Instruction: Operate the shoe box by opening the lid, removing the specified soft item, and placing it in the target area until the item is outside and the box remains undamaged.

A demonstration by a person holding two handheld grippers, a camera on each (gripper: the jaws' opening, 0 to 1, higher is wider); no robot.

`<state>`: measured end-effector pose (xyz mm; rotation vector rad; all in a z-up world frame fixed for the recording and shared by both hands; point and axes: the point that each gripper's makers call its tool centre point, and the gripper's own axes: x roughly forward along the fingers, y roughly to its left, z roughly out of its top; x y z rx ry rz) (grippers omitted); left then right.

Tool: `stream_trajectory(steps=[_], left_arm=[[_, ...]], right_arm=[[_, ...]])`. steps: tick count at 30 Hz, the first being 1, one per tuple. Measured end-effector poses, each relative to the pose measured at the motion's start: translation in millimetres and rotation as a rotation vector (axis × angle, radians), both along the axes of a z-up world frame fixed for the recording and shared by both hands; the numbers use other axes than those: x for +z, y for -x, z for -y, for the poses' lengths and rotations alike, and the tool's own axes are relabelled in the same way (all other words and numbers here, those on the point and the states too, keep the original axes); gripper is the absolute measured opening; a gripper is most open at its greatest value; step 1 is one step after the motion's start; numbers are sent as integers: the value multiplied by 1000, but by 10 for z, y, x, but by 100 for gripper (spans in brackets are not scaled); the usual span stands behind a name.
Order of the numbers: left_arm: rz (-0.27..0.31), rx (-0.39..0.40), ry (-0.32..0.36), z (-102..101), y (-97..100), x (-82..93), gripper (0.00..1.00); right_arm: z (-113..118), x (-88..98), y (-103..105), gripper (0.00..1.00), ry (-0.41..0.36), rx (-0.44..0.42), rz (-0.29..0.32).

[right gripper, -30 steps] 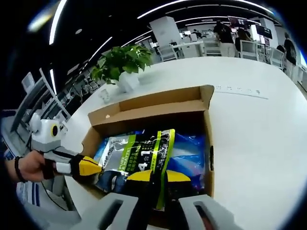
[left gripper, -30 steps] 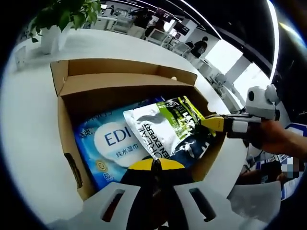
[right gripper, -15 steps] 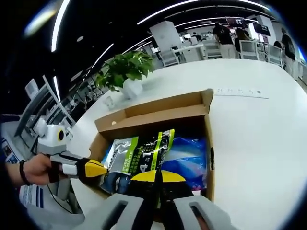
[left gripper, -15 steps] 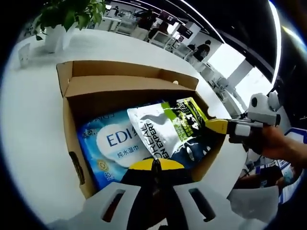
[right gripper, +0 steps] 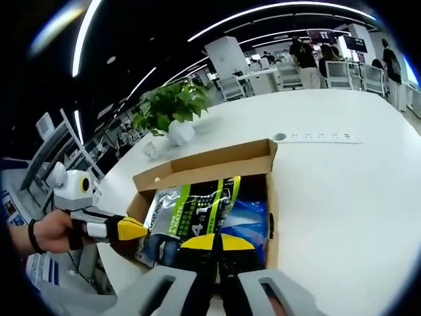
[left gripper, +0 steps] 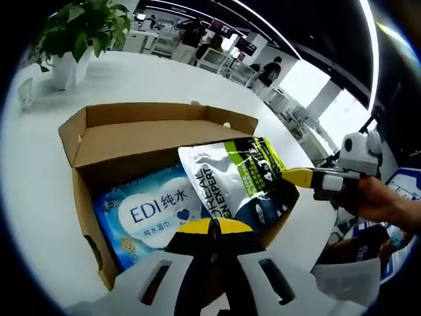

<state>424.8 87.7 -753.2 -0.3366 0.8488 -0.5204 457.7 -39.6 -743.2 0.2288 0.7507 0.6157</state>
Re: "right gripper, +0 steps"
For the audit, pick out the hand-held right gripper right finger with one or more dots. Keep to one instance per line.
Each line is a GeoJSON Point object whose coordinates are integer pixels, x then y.
{"type": "Point", "coordinates": [240, 263]}

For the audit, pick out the white office desk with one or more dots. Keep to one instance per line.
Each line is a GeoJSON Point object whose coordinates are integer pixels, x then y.
{"type": "Point", "coordinates": [260, 80]}

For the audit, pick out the person's left hand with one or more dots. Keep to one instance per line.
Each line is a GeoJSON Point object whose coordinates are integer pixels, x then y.
{"type": "Point", "coordinates": [54, 232]}

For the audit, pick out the person's grey shirt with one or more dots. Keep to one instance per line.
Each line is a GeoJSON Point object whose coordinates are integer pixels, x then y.
{"type": "Point", "coordinates": [72, 299]}

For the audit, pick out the brown cardboard shoe box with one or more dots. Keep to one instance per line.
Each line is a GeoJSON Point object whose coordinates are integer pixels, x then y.
{"type": "Point", "coordinates": [213, 163]}

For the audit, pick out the blue white poster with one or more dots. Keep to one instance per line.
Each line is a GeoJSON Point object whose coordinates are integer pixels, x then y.
{"type": "Point", "coordinates": [14, 209]}

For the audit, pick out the black wristband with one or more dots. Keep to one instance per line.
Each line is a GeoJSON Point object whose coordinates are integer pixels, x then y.
{"type": "Point", "coordinates": [33, 237]}

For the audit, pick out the dark wall screen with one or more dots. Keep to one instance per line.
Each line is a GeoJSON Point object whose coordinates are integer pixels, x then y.
{"type": "Point", "coordinates": [354, 42]}

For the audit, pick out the dark blue white-edged packet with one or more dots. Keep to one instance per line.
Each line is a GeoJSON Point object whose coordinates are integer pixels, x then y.
{"type": "Point", "coordinates": [161, 250]}

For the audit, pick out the green potted plant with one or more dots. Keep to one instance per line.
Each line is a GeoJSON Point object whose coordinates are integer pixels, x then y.
{"type": "Point", "coordinates": [171, 103]}

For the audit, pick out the purple wall screen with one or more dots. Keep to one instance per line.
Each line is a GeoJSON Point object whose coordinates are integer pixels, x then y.
{"type": "Point", "coordinates": [319, 35]}

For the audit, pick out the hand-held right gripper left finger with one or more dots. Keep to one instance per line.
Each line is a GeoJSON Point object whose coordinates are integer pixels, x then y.
{"type": "Point", "coordinates": [194, 283]}

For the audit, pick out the white pillar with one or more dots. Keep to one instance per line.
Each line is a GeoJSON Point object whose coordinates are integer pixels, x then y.
{"type": "Point", "coordinates": [225, 59]}

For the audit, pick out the ceiling light strip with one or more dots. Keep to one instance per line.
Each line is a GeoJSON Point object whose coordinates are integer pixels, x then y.
{"type": "Point", "coordinates": [84, 36]}
{"type": "Point", "coordinates": [279, 10]}

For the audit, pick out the white mesh office chair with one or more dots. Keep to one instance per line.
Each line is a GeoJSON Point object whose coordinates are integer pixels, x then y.
{"type": "Point", "coordinates": [340, 75]}
{"type": "Point", "coordinates": [232, 88]}
{"type": "Point", "coordinates": [374, 79]}

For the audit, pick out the white table socket strip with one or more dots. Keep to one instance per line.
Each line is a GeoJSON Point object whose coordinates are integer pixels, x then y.
{"type": "Point", "coordinates": [322, 137]}

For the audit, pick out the black silver green pouch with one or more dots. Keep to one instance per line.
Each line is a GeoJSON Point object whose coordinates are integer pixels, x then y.
{"type": "Point", "coordinates": [197, 207]}

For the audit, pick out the blue wipes pack soft item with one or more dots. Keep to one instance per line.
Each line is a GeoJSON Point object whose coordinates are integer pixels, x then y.
{"type": "Point", "coordinates": [251, 220]}

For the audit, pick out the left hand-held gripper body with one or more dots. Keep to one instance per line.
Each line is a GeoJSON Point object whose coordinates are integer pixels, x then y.
{"type": "Point", "coordinates": [70, 192]}

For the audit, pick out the grey metal shelf rack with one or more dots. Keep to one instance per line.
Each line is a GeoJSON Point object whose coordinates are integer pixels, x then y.
{"type": "Point", "coordinates": [52, 141]}

